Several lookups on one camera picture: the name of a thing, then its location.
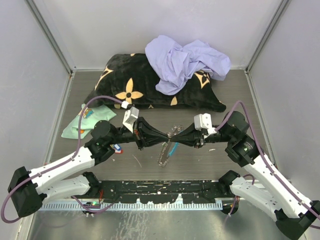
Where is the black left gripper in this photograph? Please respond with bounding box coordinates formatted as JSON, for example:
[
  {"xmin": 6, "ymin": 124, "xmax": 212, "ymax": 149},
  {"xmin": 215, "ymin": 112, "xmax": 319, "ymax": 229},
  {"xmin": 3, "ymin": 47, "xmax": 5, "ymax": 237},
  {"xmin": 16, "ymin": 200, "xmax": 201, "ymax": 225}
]
[{"xmin": 107, "ymin": 116, "xmax": 169, "ymax": 151}]

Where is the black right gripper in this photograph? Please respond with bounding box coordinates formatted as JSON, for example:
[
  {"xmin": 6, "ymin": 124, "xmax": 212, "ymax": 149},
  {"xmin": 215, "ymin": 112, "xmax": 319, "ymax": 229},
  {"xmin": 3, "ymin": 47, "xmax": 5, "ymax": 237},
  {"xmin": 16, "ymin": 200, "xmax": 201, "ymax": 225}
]
[{"xmin": 170, "ymin": 121, "xmax": 234, "ymax": 148}]

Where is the red tagged key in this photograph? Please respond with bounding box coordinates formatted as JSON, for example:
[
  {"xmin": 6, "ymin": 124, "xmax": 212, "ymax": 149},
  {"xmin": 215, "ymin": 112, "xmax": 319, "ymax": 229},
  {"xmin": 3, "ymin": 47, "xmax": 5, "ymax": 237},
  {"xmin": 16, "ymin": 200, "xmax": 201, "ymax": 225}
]
[{"xmin": 110, "ymin": 144, "xmax": 123, "ymax": 154}]

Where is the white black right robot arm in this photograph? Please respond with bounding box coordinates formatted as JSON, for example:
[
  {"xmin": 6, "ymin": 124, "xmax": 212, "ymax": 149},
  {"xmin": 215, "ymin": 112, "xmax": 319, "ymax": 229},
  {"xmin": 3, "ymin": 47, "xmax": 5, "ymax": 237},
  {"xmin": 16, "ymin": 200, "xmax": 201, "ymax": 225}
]
[{"xmin": 171, "ymin": 111, "xmax": 320, "ymax": 240}]

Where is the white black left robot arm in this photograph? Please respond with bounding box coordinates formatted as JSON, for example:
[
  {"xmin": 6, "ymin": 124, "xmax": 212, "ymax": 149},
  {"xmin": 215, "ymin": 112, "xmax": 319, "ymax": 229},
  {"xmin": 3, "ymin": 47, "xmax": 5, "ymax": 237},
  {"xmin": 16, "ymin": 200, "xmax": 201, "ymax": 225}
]
[{"xmin": 6, "ymin": 117, "xmax": 169, "ymax": 218}]

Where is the mint green cartoon cloth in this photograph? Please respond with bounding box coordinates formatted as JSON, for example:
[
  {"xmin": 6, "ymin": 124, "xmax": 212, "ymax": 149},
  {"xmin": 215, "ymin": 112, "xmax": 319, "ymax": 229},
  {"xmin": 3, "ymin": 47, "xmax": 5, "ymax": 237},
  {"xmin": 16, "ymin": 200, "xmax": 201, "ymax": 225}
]
[{"xmin": 61, "ymin": 105, "xmax": 116, "ymax": 140}]

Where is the black floral pillow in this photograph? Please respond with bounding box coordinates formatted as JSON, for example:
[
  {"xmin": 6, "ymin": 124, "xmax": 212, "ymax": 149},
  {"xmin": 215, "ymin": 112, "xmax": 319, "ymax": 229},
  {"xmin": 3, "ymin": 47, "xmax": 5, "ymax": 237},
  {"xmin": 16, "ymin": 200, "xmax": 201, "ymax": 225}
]
[{"xmin": 84, "ymin": 53, "xmax": 227, "ymax": 113}]

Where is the lavender crumpled cloth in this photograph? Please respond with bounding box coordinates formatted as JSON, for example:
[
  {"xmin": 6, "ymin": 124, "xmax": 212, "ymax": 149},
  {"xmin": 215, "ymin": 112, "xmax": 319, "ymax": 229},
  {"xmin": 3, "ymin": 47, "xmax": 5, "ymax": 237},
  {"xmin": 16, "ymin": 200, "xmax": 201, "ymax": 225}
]
[{"xmin": 145, "ymin": 35, "xmax": 231, "ymax": 96}]

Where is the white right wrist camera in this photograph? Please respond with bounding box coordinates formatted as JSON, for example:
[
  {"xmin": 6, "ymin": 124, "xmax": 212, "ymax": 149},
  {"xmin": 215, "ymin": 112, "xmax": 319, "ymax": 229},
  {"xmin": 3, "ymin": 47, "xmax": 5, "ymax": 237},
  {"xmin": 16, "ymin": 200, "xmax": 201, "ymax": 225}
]
[{"xmin": 193, "ymin": 113, "xmax": 213, "ymax": 131}]

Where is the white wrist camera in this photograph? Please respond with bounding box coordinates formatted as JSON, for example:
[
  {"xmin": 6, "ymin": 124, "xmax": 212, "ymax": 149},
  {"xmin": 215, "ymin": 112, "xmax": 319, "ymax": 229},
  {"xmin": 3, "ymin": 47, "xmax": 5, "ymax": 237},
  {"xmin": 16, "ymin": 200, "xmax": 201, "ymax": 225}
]
[
  {"xmin": 122, "ymin": 106, "xmax": 139, "ymax": 133},
  {"xmin": 193, "ymin": 113, "xmax": 213, "ymax": 131}
]

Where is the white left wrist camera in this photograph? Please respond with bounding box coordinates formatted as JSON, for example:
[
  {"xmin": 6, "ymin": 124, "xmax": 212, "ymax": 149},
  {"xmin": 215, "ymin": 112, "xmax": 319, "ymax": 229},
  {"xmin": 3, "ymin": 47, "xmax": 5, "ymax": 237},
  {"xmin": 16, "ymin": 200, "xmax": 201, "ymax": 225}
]
[{"xmin": 122, "ymin": 106, "xmax": 139, "ymax": 133}]

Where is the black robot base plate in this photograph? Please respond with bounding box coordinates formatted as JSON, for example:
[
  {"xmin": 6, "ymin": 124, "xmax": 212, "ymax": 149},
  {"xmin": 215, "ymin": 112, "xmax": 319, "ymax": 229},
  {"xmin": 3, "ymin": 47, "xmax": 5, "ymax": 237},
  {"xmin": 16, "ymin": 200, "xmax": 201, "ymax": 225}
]
[{"xmin": 71, "ymin": 179, "xmax": 251, "ymax": 205}]

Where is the slotted grey cable duct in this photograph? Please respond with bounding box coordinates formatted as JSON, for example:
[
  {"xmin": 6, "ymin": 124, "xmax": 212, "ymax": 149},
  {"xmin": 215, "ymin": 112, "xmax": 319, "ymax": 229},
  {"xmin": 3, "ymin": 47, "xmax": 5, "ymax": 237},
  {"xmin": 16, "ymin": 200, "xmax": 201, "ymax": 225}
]
[{"xmin": 39, "ymin": 199, "xmax": 223, "ymax": 211}]

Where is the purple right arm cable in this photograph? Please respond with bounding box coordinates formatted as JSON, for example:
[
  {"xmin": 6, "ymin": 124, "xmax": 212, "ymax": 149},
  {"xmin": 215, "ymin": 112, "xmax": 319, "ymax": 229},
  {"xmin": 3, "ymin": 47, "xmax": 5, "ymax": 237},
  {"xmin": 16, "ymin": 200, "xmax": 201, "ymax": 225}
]
[{"xmin": 214, "ymin": 100, "xmax": 320, "ymax": 230}]

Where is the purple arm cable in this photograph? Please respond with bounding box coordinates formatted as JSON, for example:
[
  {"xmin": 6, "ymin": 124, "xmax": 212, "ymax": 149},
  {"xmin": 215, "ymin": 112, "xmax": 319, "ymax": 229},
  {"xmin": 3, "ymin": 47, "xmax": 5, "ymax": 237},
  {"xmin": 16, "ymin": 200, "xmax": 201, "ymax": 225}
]
[
  {"xmin": 214, "ymin": 100, "xmax": 320, "ymax": 230},
  {"xmin": 1, "ymin": 96, "xmax": 130, "ymax": 223}
]

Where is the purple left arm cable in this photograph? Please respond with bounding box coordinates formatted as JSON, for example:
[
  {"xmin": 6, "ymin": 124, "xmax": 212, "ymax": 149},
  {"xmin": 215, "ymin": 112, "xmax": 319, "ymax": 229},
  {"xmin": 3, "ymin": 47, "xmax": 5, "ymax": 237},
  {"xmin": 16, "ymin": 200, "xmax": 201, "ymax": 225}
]
[{"xmin": 1, "ymin": 96, "xmax": 130, "ymax": 223}]

